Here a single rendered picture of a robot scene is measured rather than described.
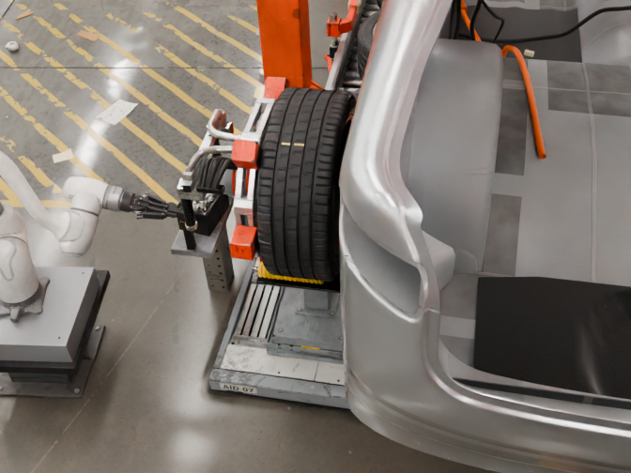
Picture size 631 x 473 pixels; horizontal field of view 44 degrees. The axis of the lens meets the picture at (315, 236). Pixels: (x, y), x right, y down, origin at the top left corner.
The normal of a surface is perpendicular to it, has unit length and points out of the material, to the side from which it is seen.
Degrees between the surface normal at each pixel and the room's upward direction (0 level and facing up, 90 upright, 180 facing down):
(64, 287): 1
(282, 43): 90
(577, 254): 19
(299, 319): 0
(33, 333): 1
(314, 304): 90
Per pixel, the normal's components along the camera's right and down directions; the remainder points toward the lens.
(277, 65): -0.19, 0.69
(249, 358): -0.04, -0.71
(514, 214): -0.11, -0.40
